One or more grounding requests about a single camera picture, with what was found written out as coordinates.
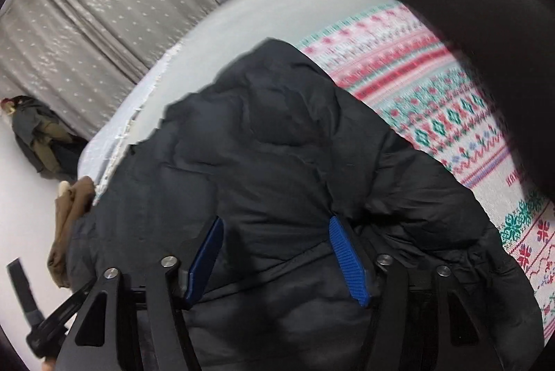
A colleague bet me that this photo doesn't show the hanging dark coats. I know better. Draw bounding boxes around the hanging dark coats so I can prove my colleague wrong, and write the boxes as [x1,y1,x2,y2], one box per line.
[0,95,87,181]

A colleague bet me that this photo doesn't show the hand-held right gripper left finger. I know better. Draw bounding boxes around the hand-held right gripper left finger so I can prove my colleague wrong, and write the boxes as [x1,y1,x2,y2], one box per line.
[56,215,226,371]

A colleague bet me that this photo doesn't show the patterned red green blanket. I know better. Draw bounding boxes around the patterned red green blanket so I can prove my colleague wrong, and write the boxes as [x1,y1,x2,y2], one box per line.
[295,2,555,337]

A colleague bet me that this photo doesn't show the black knit sweater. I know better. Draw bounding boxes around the black knit sweater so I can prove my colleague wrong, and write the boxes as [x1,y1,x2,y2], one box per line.
[373,0,555,198]

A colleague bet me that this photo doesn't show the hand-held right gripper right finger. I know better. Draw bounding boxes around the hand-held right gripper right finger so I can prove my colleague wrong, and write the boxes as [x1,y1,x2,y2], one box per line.
[328,215,486,371]

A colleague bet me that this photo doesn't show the light blue bed sheet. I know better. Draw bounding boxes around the light blue bed sheet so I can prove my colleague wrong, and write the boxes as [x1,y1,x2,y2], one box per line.
[77,0,400,198]

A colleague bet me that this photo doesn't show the grey dotted curtain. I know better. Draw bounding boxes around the grey dotted curtain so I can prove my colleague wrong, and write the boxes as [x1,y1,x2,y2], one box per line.
[0,0,218,129]

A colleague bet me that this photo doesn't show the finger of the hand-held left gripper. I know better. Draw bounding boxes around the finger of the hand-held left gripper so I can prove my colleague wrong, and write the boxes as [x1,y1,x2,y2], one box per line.
[6,259,46,328]
[25,292,89,356]

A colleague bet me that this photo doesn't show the brown garment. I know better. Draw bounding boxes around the brown garment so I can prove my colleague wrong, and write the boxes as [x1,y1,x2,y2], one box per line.
[47,176,96,289]

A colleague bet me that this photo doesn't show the black quilted jacket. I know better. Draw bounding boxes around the black quilted jacket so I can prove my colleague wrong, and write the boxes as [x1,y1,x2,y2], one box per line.
[65,38,545,371]

